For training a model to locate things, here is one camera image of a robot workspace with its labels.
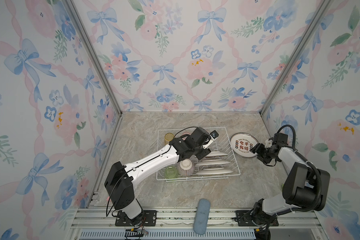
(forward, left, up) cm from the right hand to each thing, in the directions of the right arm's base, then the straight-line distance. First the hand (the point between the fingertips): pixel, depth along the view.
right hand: (254, 151), depth 92 cm
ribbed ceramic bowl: (-11, +42, +1) cm, 43 cm away
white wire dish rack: (+6, +19, -2) cm, 20 cm away
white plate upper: (-6, +25, +7) cm, 27 cm away
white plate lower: (-16, +27, +7) cm, 32 cm away
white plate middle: (-11, +31, +7) cm, 34 cm away
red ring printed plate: (+9, +4, -4) cm, 11 cm away
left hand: (-5, +32, +15) cm, 36 cm away
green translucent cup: (-16, +50, +4) cm, 52 cm away
